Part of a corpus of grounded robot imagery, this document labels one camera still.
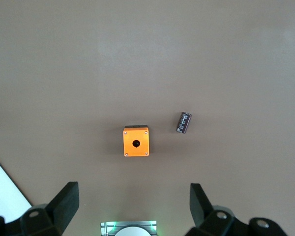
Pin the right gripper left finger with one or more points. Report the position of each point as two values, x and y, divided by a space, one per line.
64 204

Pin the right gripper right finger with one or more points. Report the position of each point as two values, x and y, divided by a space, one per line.
201 206

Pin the white drawer cabinet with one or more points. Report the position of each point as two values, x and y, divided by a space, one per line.
2 186

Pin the dark cylindrical capacitor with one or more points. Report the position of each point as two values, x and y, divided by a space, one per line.
184 123

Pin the orange box with hole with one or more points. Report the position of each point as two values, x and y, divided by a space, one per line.
141 136

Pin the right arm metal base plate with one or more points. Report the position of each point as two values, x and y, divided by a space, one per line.
105 228

